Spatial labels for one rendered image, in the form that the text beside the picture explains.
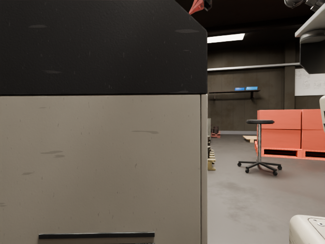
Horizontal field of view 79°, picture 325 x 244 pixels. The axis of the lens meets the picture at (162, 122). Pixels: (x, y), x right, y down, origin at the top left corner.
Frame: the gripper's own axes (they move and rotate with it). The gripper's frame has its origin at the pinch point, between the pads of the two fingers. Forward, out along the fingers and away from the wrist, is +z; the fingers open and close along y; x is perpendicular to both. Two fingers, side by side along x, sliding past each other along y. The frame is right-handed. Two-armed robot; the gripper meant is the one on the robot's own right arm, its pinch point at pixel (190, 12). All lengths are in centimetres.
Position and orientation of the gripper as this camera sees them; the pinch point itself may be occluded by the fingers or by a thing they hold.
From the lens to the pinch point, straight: 109.9
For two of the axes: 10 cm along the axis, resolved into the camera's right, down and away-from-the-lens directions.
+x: -2.3, 0.4, -9.7
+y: -6.8, -7.2, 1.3
